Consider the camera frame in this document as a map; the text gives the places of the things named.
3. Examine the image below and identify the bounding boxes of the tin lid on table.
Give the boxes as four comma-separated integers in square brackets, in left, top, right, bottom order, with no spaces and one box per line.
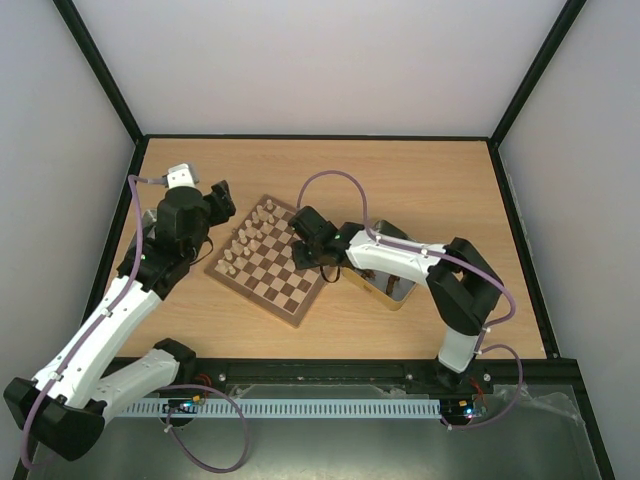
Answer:
[127,208,157,253]

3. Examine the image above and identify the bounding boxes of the gold metal tin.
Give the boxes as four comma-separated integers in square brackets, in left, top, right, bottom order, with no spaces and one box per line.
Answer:
[340,222,429,311]

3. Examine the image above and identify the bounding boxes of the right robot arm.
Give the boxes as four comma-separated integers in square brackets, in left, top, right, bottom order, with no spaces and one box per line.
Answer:
[288,206,504,392]

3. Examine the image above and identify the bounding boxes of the wooden chess board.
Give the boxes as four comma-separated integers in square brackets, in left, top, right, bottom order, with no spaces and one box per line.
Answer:
[205,194,325,328]

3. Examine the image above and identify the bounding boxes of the dark pieces in tin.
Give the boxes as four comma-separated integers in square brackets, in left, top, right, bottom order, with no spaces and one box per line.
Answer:
[357,269,400,297]

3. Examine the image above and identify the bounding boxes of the blue cable duct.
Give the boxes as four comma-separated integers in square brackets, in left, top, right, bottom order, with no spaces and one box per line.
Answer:
[119,398,441,420]

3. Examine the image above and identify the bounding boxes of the purple cable loop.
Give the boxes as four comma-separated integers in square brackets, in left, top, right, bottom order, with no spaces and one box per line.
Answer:
[164,383,250,473]

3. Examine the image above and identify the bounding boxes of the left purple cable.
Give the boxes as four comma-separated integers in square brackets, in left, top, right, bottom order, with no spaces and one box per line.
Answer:
[20,174,171,471]

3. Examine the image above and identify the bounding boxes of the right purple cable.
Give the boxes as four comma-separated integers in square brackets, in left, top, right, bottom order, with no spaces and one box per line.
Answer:
[295,170,525,431]

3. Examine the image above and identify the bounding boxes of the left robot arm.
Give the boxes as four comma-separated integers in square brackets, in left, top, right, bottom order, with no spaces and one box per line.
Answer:
[3,181,236,461]

